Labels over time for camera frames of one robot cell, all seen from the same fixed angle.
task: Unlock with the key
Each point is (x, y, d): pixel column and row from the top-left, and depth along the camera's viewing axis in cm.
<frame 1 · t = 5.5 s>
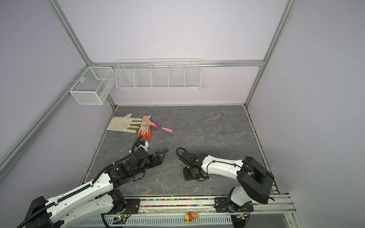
left hand: (159, 158, 78), fingers open
right hand: (187, 178, 82), fingers open
cream green work glove: (125, 124, 112), on the table
red white work glove: (145, 128, 107), on the table
purple pink toy shovel: (159, 127, 108), point 2 cm above the table

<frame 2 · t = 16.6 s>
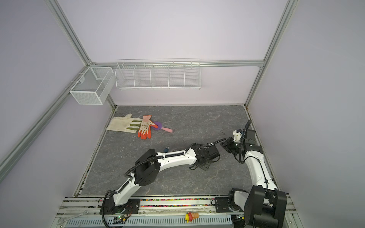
left hand: (203, 166, 86), fingers open
right hand: (221, 144, 84), fingers closed
the named things where they were.

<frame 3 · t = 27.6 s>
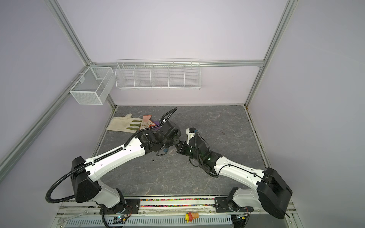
left hand: (177, 139, 76), fingers closed
right hand: (173, 144, 76), fingers closed
the named things where they were.

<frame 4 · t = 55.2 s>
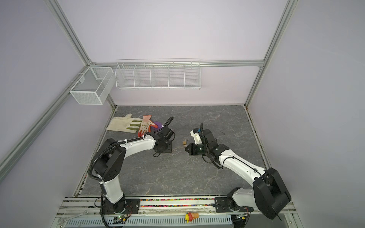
left hand: (168, 150, 93), fingers open
right hand: (185, 150, 81), fingers closed
the named things where they were.

